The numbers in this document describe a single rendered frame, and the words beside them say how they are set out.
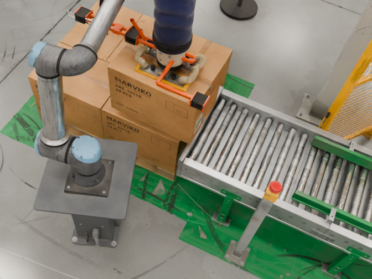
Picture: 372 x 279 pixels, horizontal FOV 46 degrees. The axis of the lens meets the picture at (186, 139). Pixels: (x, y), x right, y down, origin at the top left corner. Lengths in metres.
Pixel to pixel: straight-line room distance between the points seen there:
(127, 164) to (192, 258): 0.93
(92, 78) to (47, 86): 1.23
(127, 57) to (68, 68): 0.88
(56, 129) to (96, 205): 0.50
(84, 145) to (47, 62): 0.57
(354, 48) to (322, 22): 1.54
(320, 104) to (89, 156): 2.21
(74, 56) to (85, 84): 1.31
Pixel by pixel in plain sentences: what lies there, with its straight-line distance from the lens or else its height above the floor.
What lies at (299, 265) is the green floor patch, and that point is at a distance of 3.31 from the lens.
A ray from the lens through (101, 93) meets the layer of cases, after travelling 3.15.
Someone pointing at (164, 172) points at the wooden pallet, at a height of 0.07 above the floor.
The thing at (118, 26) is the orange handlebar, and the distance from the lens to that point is 2.72.
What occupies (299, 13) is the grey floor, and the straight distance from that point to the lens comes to 4.92.
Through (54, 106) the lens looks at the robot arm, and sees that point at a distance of 2.12.
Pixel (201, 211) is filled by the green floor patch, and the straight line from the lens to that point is 3.29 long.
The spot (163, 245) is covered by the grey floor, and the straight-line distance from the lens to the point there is 3.17.
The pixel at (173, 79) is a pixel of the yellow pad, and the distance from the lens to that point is 2.59.
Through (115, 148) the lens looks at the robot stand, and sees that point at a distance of 2.63.
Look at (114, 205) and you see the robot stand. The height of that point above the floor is 0.75.
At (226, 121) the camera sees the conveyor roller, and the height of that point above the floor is 0.55.
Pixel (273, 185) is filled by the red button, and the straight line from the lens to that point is 2.29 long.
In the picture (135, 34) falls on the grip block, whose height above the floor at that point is 1.15.
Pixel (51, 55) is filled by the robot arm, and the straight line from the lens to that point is 1.93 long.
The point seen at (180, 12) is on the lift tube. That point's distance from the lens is 2.27.
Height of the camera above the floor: 2.98
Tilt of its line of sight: 56 degrees down
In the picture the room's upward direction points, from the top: 10 degrees clockwise
